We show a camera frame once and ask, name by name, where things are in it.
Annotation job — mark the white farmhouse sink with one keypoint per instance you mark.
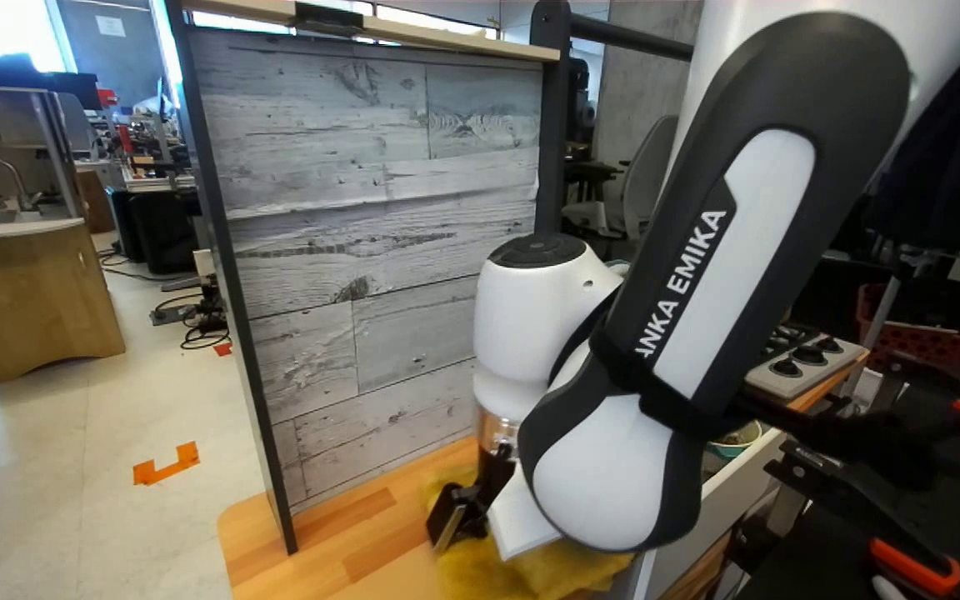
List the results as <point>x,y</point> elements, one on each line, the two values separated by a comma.
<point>743,478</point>

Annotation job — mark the wooden cabinet grey top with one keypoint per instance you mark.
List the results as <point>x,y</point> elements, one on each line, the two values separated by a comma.
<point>33,306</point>

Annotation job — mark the black grey toy stovetop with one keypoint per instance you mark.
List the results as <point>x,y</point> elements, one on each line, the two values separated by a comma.
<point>807,361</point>

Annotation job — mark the black fabric cover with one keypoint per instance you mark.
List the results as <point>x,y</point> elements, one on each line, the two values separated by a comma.
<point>947,167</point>

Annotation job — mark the grey wood-look backsplash panel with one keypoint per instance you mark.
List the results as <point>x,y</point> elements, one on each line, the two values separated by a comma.
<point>367,220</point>

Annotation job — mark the light wooden plank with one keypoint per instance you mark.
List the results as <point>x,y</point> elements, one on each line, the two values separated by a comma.
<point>447,36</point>

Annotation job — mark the black storage case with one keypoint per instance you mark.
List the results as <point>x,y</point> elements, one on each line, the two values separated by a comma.
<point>161,227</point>

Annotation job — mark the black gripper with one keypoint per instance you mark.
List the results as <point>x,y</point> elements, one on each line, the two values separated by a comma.
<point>499,456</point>

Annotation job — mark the grey office chair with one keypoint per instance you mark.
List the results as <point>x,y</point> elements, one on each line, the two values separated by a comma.
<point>646,177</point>

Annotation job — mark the white black Franka arm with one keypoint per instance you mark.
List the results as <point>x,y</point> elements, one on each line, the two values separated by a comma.
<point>725,278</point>

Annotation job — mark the black metal frame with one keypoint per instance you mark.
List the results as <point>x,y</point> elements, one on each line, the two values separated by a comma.
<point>551,135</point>

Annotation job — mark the orange plastic crate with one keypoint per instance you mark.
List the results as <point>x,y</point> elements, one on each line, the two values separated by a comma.
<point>926,333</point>

